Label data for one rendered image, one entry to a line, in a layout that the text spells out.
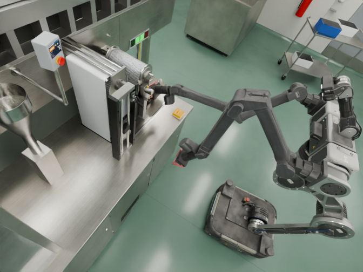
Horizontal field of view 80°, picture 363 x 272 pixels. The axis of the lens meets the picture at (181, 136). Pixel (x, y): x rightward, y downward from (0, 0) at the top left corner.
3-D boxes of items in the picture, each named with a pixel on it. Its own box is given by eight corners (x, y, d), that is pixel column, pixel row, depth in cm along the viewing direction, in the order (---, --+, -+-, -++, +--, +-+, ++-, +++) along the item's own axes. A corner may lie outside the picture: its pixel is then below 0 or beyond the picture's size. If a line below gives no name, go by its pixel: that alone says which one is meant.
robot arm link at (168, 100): (181, 84, 146) (177, 88, 138) (183, 101, 151) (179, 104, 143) (164, 86, 149) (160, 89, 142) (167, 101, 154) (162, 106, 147)
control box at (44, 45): (59, 73, 74) (51, 47, 66) (40, 67, 74) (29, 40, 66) (69, 62, 79) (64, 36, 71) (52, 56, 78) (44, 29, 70)
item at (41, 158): (51, 191, 119) (5, 130, 73) (31, 177, 121) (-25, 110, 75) (71, 172, 127) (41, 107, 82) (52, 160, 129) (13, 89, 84)
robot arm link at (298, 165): (306, 171, 90) (306, 161, 93) (283, 161, 91) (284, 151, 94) (292, 180, 97) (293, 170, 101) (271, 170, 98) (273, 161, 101)
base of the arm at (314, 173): (307, 188, 96) (328, 177, 86) (290, 180, 96) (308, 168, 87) (308, 172, 101) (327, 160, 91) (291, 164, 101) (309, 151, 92)
